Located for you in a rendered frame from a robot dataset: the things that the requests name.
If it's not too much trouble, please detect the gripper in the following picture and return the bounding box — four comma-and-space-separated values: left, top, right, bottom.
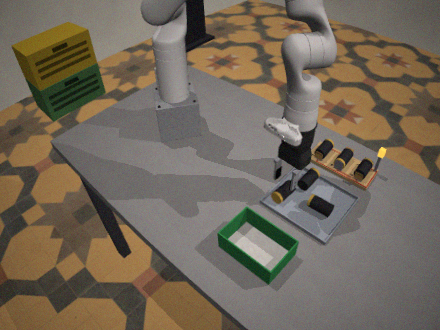
264, 102, 318, 190

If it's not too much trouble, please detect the wooden battery holder board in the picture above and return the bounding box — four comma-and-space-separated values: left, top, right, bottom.
310, 141, 386, 190

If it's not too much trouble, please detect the black battery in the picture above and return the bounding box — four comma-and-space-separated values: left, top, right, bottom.
334, 148, 353, 169
297, 168, 320, 191
307, 194, 334, 217
271, 180, 296, 204
316, 139, 334, 159
354, 158, 373, 180

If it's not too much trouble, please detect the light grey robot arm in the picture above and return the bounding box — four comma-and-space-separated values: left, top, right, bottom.
141, 0, 337, 112

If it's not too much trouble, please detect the green open-top box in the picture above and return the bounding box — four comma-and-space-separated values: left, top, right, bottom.
219, 209, 299, 285

